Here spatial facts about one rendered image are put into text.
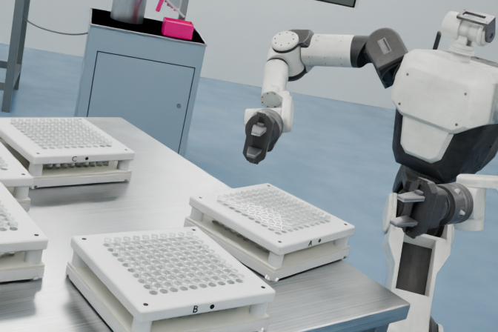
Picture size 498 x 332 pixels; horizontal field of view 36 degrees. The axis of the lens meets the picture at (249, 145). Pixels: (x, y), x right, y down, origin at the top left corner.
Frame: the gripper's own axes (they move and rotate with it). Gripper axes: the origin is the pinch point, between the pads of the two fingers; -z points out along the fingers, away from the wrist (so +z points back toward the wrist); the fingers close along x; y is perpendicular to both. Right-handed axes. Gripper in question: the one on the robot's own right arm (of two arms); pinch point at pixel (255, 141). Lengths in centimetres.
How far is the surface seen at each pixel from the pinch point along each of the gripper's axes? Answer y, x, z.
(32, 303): 20, 13, -72
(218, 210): 0.6, 5.8, -33.5
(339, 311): -26, 13, -47
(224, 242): -2.2, 11.0, -35.6
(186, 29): 74, 15, 230
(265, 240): -10.2, 6.2, -40.8
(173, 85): 75, 46, 228
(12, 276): 26, 12, -68
